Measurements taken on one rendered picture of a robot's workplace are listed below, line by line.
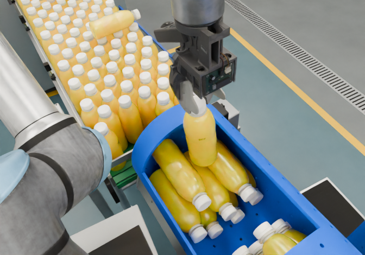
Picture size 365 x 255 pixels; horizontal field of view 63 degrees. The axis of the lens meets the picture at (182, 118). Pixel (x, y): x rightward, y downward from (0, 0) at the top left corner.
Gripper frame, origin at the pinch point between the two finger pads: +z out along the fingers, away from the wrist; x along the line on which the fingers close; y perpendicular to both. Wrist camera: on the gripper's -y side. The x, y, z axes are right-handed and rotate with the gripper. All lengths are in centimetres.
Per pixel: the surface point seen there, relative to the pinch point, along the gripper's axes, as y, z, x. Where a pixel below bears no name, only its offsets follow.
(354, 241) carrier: 34, 64, 38
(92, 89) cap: -45, 24, -13
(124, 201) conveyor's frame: -52, 114, -20
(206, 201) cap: 10.4, 21.2, -5.2
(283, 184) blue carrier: 19.1, 13.8, 8.2
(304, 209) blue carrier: 25.3, 13.1, 7.2
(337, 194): 12, 119, 83
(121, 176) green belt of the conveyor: -22, 44, -17
